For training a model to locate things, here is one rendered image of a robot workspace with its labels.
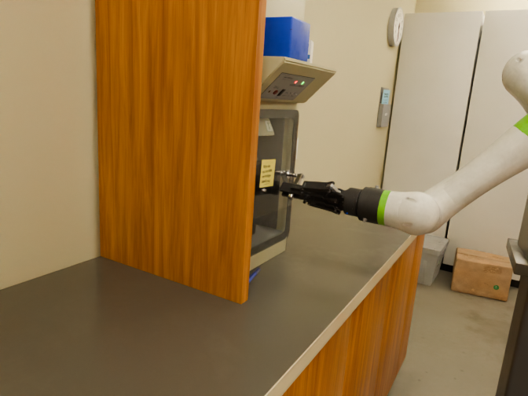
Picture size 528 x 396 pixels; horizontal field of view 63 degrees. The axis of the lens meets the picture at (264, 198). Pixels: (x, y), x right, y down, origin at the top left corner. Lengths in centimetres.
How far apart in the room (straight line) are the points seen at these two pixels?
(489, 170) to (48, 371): 106
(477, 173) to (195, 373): 83
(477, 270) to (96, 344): 325
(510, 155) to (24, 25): 119
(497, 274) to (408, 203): 276
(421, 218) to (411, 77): 306
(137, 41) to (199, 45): 19
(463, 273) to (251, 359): 308
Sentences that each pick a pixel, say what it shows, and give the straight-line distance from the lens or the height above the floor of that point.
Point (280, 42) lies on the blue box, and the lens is 106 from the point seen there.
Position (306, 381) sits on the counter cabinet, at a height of 80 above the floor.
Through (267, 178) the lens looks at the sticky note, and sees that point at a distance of 120.
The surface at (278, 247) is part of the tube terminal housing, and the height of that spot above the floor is 96.
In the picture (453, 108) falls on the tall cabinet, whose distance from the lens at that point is 402.
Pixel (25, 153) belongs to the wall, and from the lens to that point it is 120.
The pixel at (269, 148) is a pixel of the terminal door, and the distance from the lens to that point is 118.
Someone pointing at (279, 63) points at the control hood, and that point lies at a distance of 101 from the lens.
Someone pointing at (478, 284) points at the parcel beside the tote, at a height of 10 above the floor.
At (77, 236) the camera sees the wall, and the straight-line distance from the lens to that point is 133.
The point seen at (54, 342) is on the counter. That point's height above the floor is 94.
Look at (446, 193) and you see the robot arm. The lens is 123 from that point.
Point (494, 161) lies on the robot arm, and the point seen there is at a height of 130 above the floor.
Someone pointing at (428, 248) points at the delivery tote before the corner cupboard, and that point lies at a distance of 373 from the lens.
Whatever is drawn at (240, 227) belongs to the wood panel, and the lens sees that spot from 99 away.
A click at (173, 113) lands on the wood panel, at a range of 108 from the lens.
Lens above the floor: 142
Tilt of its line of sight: 13 degrees down
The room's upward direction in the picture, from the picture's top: 4 degrees clockwise
